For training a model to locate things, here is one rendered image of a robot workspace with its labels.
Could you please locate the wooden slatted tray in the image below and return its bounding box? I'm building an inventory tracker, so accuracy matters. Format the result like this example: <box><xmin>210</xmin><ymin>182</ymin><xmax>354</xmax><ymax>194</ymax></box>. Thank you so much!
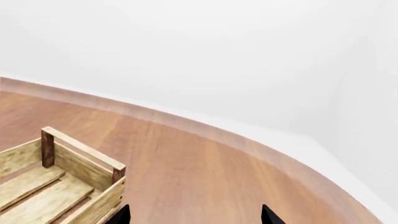
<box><xmin>0</xmin><ymin>126</ymin><xmax>127</xmax><ymax>224</ymax></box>

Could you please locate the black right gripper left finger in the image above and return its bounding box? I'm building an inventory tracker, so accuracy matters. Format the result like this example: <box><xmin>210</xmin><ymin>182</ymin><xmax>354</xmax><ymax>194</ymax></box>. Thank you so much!
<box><xmin>110</xmin><ymin>204</ymin><xmax>131</xmax><ymax>224</ymax></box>

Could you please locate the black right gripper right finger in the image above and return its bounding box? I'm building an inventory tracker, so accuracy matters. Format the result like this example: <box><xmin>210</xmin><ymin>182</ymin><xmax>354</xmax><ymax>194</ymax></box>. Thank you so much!
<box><xmin>261</xmin><ymin>203</ymin><xmax>286</xmax><ymax>224</ymax></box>

